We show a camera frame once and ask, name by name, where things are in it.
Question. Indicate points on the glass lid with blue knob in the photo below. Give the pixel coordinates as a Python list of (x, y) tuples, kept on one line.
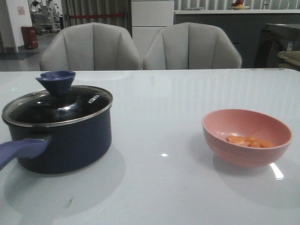
[(59, 103)]

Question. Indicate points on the pink plastic bowl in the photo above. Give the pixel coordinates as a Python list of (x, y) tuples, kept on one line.
[(218, 125)]

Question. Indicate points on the right grey upholstered chair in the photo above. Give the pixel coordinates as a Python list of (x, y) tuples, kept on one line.
[(191, 45)]

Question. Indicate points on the grey upholstered chair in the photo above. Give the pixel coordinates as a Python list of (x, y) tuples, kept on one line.
[(191, 45), (91, 47)]

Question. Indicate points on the left grey upholstered chair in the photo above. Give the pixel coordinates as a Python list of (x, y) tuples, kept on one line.
[(91, 47)]

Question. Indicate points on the white cabinet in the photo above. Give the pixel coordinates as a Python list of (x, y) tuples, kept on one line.
[(147, 17)]

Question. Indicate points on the dark blue saucepan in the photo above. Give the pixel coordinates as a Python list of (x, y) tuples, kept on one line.
[(62, 149)]

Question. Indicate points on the grey counter with white top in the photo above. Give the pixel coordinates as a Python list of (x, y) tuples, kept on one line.
[(243, 27)]

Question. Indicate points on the fruit plate on counter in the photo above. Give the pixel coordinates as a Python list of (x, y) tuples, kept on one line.
[(239, 5)]

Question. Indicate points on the red bin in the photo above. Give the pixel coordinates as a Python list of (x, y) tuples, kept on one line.
[(29, 37)]

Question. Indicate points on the dark appliance at right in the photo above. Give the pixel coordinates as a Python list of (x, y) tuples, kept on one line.
[(275, 38)]

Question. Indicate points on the beige cushion at right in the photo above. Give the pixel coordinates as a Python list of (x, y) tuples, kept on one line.
[(289, 60)]

